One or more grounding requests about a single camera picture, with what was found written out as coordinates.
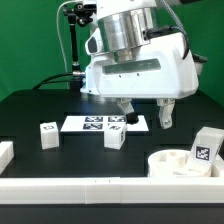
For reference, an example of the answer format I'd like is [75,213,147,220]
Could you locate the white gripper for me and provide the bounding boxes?
[85,29,198,129]

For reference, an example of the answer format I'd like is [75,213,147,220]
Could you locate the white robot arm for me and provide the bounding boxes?
[83,0,207,129]

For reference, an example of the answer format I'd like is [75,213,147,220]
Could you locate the white tag sheet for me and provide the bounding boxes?
[61,115,149,132]

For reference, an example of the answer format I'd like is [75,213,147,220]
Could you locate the white cable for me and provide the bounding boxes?
[55,0,83,74]

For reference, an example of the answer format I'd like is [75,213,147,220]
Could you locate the black cables on table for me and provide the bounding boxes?
[32,72,75,91]

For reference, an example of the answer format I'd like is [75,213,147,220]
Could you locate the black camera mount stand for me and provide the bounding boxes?
[63,3,96,92]

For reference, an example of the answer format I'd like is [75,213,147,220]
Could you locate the white U-shaped obstacle wall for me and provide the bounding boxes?
[0,141,224,204]

